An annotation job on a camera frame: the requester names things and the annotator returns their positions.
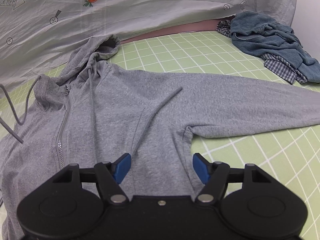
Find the grey carrot-print bedsheet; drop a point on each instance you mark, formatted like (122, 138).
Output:
(38, 35)

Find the blue checkered shirt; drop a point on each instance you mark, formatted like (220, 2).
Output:
(274, 63)

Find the green grid-pattern mat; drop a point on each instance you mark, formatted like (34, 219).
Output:
(291, 156)

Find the grey zip-up hoodie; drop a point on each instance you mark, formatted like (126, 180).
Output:
(95, 111)

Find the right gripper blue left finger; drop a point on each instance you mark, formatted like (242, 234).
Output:
(109, 176)

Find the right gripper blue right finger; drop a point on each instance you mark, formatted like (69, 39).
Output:
(214, 177)

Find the blue denim garment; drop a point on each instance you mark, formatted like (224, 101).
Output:
(258, 34)

